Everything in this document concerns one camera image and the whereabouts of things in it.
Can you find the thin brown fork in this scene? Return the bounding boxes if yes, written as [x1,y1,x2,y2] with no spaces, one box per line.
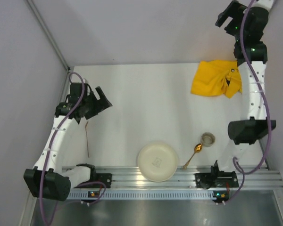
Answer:
[84,121,90,158]

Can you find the yellow Pikachu cloth placemat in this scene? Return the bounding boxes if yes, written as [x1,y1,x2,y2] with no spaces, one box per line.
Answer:
[191,60,242,98]

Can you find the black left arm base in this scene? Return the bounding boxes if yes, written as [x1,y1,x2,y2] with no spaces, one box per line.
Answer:
[75,173,112,189]

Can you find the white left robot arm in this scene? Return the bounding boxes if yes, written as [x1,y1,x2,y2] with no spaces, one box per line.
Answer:
[24,82,112,201]

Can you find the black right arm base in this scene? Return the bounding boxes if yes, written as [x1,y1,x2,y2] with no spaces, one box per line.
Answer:
[195,161,239,189]

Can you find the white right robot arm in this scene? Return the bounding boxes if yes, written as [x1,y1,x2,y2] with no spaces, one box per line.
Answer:
[215,0,276,172]

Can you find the cream round plate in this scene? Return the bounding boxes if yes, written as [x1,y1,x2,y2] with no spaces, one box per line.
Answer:
[137,141,179,182]

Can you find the gold spoon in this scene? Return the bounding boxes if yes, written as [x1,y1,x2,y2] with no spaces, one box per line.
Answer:
[182,143,203,170]

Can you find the speckled ceramic cup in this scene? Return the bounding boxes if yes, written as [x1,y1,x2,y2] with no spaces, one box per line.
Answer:
[200,132,216,147]

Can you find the perforated cable tray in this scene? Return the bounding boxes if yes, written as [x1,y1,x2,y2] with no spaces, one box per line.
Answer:
[67,189,228,200]

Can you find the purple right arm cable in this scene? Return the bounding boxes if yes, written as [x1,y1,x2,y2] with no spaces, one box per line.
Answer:
[223,0,273,205]

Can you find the aluminium mounting rail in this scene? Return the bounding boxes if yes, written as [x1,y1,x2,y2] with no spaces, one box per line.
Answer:
[96,166,283,190]

